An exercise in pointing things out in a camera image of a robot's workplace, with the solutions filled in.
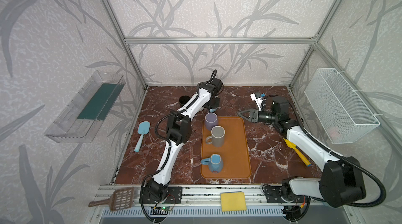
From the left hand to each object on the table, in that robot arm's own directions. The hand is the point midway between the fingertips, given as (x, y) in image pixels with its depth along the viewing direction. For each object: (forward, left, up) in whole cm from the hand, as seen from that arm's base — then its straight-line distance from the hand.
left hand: (215, 102), depth 98 cm
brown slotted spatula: (-51, +45, -10) cm, 69 cm away
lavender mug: (-12, +3, -1) cm, 12 cm away
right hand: (-16, -12, +15) cm, 24 cm away
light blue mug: (-5, +2, -1) cm, 6 cm away
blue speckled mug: (-37, +1, +2) cm, 37 cm away
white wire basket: (-25, -51, +26) cm, 62 cm away
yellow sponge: (-52, -8, -7) cm, 53 cm away
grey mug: (-23, -1, +2) cm, 23 cm away
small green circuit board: (-55, +23, -9) cm, 60 cm away
